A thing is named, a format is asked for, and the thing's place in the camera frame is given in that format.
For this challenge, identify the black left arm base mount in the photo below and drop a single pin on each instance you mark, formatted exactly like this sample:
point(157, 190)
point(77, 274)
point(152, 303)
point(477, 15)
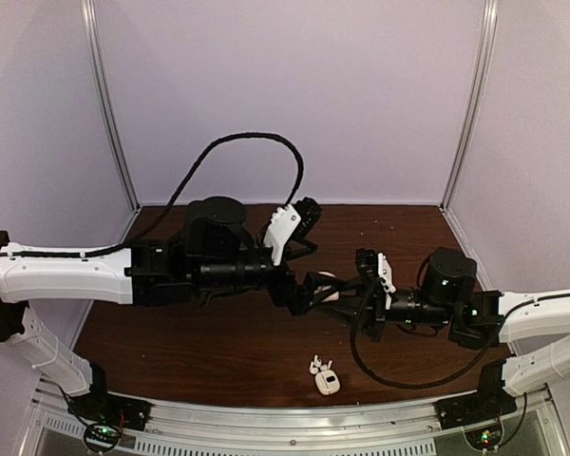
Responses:
point(110, 409)

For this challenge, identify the right base circuit board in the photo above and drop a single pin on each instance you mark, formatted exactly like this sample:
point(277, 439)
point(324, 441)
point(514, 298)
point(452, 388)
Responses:
point(484, 438)

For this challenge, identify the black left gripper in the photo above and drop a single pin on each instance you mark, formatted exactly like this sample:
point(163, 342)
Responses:
point(302, 301)

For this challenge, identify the white earbud case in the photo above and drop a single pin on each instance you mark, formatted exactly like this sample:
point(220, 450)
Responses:
point(327, 382)
point(313, 368)

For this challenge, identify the base circuit board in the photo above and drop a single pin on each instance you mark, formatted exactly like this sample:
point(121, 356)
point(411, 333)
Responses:
point(100, 437)
point(484, 438)

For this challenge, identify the pink earbud case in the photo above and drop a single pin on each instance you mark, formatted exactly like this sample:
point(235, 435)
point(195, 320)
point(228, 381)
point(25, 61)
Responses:
point(326, 287)

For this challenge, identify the left base circuit board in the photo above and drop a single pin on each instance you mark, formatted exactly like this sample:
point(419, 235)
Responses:
point(100, 437)

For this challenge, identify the aluminium corner post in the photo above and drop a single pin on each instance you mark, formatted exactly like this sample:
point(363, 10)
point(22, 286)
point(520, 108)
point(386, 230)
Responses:
point(93, 38)
point(484, 54)

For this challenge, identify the aluminium front rail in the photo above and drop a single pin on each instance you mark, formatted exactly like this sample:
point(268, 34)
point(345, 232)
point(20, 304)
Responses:
point(399, 428)

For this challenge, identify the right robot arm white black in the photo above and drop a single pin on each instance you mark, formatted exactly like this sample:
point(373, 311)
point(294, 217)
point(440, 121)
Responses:
point(445, 298)

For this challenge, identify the white earbud near case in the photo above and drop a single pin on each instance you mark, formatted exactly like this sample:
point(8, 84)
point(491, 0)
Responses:
point(313, 368)

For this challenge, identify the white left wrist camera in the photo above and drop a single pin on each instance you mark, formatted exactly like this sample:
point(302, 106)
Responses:
point(283, 222)

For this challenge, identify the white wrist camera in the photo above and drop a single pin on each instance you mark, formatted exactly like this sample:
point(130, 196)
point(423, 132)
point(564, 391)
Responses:
point(374, 267)
point(283, 222)

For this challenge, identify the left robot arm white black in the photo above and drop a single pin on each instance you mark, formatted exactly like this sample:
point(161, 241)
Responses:
point(211, 256)

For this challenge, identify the aluminium left corner post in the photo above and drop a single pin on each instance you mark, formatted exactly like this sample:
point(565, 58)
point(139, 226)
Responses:
point(93, 38)

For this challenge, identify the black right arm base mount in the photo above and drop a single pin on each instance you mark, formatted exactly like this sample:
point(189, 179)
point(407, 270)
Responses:
point(473, 408)

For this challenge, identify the aluminium right corner post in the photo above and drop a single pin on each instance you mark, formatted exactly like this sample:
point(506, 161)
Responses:
point(484, 54)

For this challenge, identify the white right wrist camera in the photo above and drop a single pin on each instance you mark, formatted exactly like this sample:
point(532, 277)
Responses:
point(374, 267)

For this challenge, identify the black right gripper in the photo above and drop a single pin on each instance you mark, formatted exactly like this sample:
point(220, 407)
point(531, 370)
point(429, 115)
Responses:
point(370, 314)

